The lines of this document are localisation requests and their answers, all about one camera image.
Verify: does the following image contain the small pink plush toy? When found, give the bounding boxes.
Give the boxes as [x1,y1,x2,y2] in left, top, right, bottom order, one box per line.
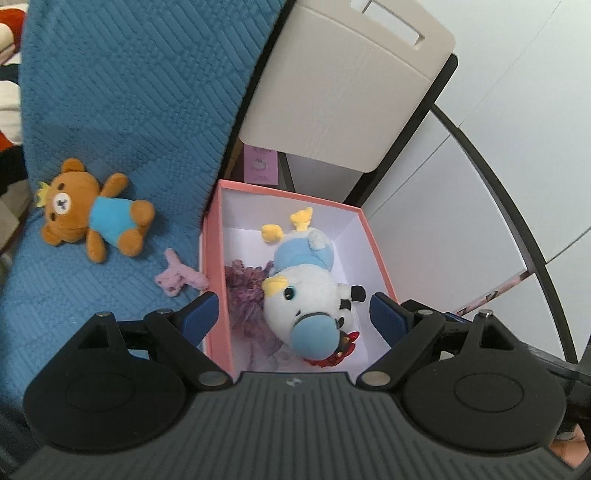
[154,248,210,297]

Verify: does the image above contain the red black striped blanket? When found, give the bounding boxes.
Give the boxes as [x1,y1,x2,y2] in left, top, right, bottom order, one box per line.
[0,0,34,252]

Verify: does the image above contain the red lion figurine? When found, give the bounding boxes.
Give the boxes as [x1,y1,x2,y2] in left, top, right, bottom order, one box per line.
[307,329,361,368]

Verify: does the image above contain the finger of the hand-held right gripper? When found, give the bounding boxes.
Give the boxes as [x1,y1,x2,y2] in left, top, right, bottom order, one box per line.
[441,311,482,329]

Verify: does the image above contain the pink cardboard box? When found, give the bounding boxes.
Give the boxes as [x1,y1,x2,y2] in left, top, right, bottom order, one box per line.
[199,179,400,385]

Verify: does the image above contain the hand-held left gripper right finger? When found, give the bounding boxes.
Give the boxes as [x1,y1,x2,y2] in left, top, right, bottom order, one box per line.
[356,292,516,388]

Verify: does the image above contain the brown cardboard box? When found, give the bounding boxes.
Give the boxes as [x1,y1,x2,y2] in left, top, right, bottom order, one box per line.
[229,138,246,182]

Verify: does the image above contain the small pink card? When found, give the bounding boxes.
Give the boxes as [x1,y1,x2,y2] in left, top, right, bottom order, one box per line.
[244,144,279,186]

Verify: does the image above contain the blue quilted seat cushion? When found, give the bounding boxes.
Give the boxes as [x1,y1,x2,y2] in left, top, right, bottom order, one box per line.
[0,0,288,416]

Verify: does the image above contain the purple fluffy toy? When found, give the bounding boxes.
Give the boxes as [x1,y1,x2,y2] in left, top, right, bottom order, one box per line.
[225,259,296,370]

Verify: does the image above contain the white and blue plush toy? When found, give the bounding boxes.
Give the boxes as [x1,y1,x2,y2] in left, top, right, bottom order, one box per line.
[261,208,368,361]

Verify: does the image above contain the black curved frame bar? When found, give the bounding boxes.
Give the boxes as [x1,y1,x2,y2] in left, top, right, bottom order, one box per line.
[431,104,581,366]

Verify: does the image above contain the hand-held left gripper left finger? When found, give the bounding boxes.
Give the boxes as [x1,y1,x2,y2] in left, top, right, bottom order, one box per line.
[76,291,234,389]

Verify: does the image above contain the person's right hand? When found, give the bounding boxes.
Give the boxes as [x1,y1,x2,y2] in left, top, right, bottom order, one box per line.
[551,426,590,468]

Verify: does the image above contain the brown teddy bear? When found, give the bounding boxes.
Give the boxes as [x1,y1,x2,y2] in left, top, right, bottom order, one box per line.
[36,158,157,265]

